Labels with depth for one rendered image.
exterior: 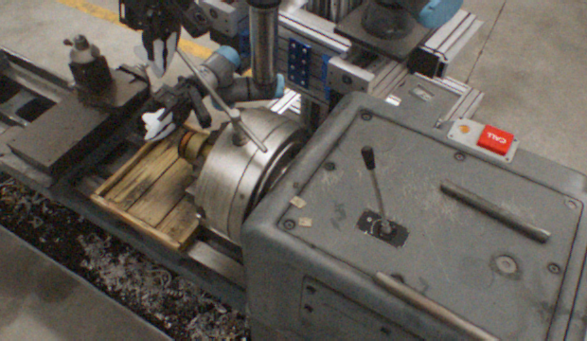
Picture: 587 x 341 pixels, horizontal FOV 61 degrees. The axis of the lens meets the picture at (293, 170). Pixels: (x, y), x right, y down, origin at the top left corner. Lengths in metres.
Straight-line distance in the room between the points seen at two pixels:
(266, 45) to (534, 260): 0.82
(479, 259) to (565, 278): 0.14
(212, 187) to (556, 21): 3.32
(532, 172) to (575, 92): 2.43
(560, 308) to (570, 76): 2.76
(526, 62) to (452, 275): 2.77
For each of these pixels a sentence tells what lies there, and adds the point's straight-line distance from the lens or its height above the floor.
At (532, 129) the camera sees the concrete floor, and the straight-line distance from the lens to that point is 3.12.
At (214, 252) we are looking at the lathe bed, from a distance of 1.31.
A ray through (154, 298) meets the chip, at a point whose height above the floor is 0.59.
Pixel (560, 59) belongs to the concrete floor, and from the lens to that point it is 3.70.
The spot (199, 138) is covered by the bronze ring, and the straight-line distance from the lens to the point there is 1.21.
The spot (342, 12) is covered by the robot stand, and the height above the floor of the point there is 1.09.
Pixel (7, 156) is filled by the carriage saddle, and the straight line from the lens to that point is 1.59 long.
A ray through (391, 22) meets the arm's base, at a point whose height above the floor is 1.21.
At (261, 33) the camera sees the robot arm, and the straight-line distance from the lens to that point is 1.32.
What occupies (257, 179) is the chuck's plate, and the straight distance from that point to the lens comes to 1.00.
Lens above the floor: 2.00
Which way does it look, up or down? 51 degrees down
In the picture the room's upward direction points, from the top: 3 degrees clockwise
